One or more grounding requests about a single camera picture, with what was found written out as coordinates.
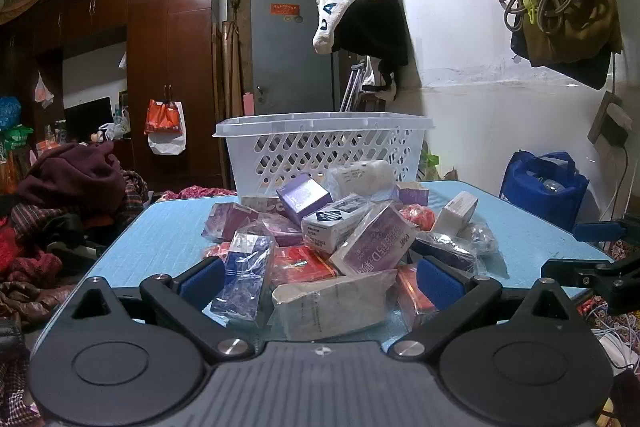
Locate white box with blue pattern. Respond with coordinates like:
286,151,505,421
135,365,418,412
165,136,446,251
301,193,376,254

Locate dark item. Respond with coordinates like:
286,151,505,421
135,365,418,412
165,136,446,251
409,231,478,275

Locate white charger cable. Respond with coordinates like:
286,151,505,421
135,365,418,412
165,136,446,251
600,144,631,233

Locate red box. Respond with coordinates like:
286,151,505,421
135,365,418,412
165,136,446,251
392,264,441,330

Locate black television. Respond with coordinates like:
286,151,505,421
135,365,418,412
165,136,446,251
64,97,114,144

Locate wooden boards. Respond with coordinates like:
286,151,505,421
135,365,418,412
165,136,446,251
212,0,251,188

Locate clear round item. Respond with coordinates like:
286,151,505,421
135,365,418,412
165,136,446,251
460,223,500,258

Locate pink floral cloth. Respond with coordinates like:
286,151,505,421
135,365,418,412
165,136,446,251
160,186,238,202

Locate orange and white plastic bag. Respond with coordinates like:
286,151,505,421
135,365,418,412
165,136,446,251
144,99,187,156

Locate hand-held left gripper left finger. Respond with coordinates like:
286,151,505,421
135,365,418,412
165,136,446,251
72,256,256,364

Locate black hanging garment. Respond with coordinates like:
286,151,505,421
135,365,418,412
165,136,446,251
332,0,412,102

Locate purple carton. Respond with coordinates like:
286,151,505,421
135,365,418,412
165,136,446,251
392,182,431,208

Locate tangle of coloured wires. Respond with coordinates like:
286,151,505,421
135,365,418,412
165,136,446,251
575,292,640,378

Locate grey metal door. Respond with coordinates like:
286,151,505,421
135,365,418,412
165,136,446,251
249,0,341,118

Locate grey paper packet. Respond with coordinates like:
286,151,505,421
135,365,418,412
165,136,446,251
271,269,398,342

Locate red mesh item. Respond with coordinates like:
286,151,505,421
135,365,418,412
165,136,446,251
400,203,438,233

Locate purple plastic-wrapped packet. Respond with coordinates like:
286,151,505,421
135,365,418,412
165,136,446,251
255,212,305,248
201,202,261,243

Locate wall power adapter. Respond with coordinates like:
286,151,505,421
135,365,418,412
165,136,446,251
587,91,633,146

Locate blue tote bag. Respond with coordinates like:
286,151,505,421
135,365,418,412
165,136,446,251
499,151,591,233

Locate white plastic basket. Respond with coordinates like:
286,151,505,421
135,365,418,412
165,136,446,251
211,111,435,202

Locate blue transparent packet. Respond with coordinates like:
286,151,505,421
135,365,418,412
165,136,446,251
210,232,277,322

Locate pile of dark red clothes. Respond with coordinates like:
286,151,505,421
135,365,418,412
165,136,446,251
0,142,151,333

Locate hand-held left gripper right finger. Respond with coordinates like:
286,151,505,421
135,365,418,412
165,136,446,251
392,256,572,363

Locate purple pack with white letters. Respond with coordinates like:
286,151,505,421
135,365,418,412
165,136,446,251
240,196,288,220

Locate red packet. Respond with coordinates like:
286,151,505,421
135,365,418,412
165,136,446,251
270,244,340,290

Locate small purple box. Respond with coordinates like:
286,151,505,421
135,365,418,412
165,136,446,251
276,173,334,228

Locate metal crutch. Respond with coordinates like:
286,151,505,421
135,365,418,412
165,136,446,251
339,61,365,112

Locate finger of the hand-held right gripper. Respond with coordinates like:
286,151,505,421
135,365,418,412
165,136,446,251
541,258,617,292
572,216,640,244

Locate white wrapped gauze packet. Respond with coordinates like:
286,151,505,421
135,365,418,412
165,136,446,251
326,159,397,200

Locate small white hanging bag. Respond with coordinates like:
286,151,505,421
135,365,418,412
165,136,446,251
33,72,55,108

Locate large purple and white box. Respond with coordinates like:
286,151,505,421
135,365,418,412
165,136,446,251
330,203,418,277

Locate small white box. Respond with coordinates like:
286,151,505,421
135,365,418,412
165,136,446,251
431,190,479,237

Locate brown wooden wardrobe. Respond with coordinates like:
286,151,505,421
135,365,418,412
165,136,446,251
0,0,223,192

